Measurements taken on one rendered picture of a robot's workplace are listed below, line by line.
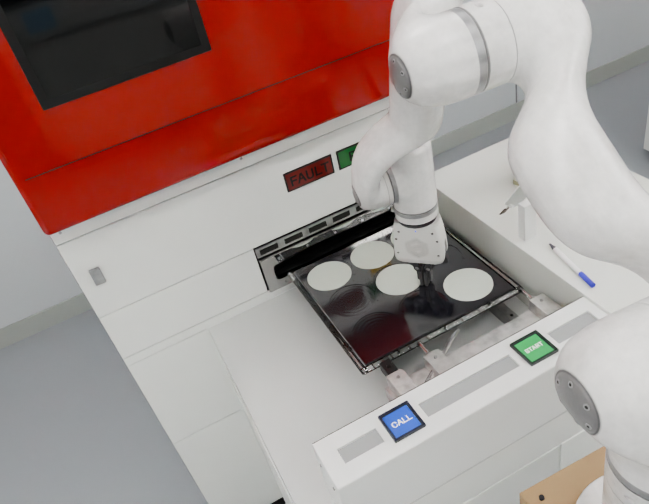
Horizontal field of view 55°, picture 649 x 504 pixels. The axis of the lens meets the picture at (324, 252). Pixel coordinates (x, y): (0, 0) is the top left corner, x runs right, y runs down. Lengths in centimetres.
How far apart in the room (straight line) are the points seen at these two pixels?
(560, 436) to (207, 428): 89
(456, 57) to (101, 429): 217
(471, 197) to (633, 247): 81
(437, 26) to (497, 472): 79
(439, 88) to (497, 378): 53
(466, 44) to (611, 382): 37
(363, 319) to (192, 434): 64
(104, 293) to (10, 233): 162
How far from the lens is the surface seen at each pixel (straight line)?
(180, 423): 167
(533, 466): 127
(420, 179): 114
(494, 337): 124
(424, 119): 100
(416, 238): 123
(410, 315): 127
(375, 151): 105
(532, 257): 128
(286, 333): 141
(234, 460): 184
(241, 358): 139
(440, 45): 71
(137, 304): 141
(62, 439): 268
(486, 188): 148
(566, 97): 70
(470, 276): 134
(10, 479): 268
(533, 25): 75
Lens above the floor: 179
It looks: 37 degrees down
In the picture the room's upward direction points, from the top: 15 degrees counter-clockwise
